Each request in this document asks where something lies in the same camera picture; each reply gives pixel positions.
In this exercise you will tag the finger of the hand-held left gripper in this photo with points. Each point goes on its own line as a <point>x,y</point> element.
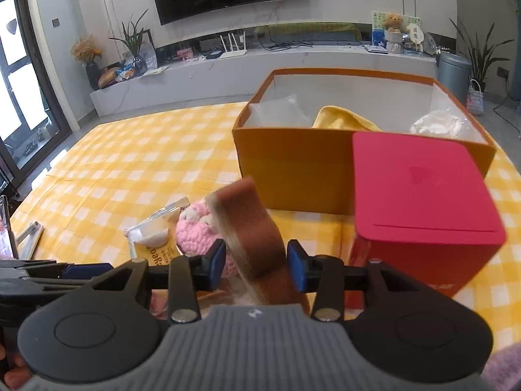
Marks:
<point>87,271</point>
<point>28,264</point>

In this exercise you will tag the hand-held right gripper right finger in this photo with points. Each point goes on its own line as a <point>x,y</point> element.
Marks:
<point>299,266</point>

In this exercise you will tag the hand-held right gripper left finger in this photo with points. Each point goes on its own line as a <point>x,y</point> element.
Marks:
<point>216,266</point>

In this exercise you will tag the toast-shaped plush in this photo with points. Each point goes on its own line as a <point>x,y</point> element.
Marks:
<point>252,228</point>

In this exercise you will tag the orange cardboard box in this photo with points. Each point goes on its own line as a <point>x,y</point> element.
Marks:
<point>293,171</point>

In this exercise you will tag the yellow cloth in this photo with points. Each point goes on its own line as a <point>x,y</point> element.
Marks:
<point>342,121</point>

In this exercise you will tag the white bag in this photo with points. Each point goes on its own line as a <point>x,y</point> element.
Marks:
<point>436,124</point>

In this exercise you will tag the person's left hand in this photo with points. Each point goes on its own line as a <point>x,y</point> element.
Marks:
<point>14,370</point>

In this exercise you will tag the white folding stand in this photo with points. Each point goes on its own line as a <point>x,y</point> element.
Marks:
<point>30,235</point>

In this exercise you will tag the pink crochet toy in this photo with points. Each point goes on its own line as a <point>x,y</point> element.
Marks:
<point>195,228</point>

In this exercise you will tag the yellow snack packet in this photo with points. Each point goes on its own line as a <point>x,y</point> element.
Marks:
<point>156,248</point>

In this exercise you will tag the yellow checkered mat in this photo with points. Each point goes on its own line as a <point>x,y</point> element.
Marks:
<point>142,163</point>

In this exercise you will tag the red box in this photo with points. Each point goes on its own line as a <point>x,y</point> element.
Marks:
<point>423,195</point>

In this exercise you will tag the white marble media console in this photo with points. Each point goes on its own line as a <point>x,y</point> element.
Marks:
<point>244,77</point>

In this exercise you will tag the brown round bread loaf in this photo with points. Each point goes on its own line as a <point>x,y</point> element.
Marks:
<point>109,77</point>

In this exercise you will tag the glass sliding door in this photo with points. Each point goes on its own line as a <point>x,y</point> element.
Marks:
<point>24,69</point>

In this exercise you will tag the vase with dried flowers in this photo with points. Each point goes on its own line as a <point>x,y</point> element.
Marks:
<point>86,57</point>

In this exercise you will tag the white router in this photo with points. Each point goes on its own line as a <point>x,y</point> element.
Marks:
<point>233,52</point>

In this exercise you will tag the purple fluffy rug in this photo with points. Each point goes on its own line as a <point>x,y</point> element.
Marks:
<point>502,370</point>

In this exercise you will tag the potted green plant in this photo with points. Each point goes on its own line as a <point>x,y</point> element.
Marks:
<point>136,44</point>

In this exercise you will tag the dark soundbar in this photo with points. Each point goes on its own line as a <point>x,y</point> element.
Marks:
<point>309,34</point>

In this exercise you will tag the woven basket bag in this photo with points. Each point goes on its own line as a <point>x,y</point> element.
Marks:
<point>475,99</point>

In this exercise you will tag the grey trash can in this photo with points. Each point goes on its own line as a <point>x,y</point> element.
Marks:
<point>454,75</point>

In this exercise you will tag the printed poster card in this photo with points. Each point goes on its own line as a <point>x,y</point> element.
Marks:
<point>378,28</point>

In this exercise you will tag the small teddy bear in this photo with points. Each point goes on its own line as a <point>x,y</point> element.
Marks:
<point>394,32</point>

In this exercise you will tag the potted snake plant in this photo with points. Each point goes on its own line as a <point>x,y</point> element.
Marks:
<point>482,53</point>

